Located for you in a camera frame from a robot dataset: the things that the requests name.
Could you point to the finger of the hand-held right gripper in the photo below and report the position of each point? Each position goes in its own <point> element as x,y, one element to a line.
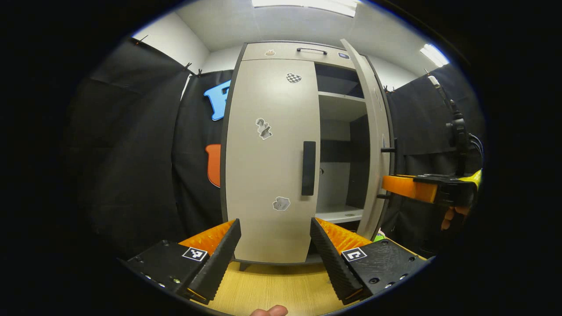
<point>408,186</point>

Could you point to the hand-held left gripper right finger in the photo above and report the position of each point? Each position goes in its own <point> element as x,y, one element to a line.
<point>336,263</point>

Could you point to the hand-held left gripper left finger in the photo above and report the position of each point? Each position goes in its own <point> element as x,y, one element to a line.
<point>221,259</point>

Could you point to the beige cabinet door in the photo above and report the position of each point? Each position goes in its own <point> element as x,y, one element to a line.
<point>263,175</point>
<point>377,166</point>

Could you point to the beige double-door shoe cabinet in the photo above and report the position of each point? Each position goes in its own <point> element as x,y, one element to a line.
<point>333,186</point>

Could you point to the beige cabinet shelf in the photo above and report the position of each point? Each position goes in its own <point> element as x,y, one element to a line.
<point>340,107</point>
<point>338,214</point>

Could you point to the beige cabinet drawer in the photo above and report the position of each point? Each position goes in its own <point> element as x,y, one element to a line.
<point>290,56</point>

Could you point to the pink and green object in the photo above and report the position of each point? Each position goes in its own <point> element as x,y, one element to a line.
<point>380,237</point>

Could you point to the black backdrop cloth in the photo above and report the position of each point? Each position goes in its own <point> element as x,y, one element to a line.
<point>421,123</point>
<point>131,153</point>

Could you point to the ceiling light panel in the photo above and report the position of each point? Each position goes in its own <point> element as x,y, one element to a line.
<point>434,55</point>
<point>303,6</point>

